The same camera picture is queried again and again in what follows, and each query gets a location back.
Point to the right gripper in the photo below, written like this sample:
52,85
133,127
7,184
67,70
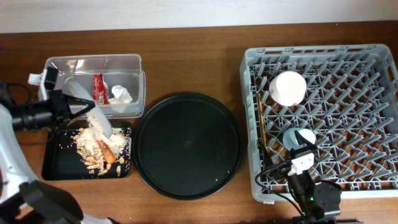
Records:
268,160

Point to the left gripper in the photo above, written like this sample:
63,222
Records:
61,102

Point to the light blue cup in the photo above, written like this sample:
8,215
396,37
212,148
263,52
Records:
290,141

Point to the grey plate with food scraps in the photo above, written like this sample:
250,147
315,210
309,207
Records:
96,118

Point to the red snack wrapper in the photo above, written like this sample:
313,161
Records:
100,90

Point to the wooden chopstick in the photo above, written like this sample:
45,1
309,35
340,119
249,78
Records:
261,116

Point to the white tissue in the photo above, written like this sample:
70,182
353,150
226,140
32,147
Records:
121,95

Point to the orange carrot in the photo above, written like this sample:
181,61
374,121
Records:
108,154

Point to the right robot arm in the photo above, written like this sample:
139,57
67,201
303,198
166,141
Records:
316,202

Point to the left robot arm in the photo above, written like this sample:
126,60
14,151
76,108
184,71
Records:
24,198

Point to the grey dishwasher rack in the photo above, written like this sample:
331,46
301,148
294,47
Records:
350,104

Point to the clear plastic bin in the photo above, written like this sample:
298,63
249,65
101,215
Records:
117,69

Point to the black rectangular tray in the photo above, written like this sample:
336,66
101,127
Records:
63,162

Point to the pile of food scraps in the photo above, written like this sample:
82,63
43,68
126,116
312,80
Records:
92,157

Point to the black round tray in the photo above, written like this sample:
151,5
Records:
188,146

